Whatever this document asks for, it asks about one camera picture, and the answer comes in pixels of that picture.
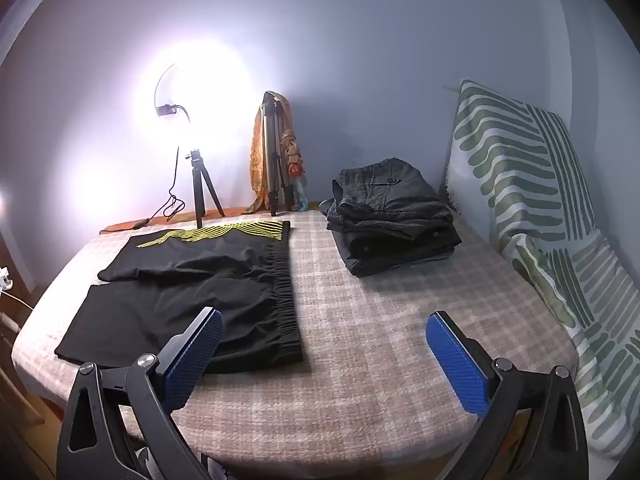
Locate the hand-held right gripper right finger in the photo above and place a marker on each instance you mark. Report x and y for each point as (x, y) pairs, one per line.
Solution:
(457, 365)

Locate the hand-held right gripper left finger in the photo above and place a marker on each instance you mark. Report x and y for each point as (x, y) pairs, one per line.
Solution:
(195, 355)

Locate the black pants with yellow print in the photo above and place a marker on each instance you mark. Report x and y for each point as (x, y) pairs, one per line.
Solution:
(200, 280)

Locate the dark grey folded pants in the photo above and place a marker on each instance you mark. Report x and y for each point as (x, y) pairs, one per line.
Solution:
(395, 252)

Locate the stack of folded dark clothes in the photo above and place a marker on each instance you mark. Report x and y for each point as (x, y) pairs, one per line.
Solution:
(445, 257)

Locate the orange bed board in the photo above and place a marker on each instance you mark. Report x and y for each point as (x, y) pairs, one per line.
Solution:
(125, 225)

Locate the small black tripod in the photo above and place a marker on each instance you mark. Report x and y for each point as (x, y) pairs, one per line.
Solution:
(198, 185)

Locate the white charger plug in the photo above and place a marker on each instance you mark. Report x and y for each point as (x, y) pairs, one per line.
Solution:
(6, 277)

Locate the orange patterned scarf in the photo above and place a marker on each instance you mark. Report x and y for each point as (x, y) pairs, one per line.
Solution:
(257, 160)

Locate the green striped white cushion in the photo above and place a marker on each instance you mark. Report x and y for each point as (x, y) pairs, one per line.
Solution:
(525, 170)

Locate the folded silver tripod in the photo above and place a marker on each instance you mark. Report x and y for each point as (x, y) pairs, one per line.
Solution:
(272, 160)

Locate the red brown hanging ornament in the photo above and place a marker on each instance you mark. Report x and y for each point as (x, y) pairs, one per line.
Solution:
(295, 167)

